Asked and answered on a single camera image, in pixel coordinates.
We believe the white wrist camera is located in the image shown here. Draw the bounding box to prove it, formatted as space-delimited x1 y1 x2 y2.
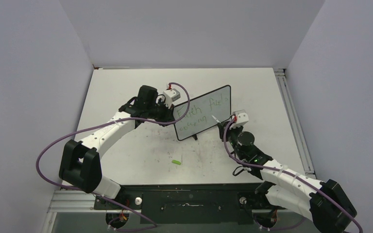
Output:
163 89 181 103
230 110 249 129

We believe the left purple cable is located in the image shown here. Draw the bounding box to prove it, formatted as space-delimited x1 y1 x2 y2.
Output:
35 82 191 232

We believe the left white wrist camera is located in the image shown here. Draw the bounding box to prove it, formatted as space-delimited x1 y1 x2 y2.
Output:
163 89 181 103

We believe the aluminium front frame rail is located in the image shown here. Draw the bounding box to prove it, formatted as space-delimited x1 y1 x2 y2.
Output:
41 189 341 233

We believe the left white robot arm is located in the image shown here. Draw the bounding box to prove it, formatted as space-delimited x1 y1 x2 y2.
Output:
59 85 181 209

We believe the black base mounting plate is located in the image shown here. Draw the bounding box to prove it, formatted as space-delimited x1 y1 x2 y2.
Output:
94 183 298 225

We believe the green marker cap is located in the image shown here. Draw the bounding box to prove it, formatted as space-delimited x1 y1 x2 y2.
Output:
171 160 182 165

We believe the aluminium rail right side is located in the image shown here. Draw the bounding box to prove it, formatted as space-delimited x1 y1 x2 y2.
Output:
273 68 316 178

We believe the purple cable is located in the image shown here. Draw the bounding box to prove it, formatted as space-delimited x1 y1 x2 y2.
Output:
35 82 191 232
222 117 364 233

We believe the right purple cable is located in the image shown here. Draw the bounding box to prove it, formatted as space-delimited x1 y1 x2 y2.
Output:
222 117 364 233

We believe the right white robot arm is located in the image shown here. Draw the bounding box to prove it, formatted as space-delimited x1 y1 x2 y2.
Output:
217 118 363 233

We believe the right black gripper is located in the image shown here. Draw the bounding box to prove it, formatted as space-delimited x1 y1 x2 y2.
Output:
218 121 246 161

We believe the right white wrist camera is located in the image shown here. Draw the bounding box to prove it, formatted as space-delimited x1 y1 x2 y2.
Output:
230 110 249 129

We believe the black framed small whiteboard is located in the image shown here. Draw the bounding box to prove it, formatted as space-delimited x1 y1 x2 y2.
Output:
173 85 232 141

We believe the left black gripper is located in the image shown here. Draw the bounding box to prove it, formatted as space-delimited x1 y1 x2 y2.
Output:
147 98 175 128

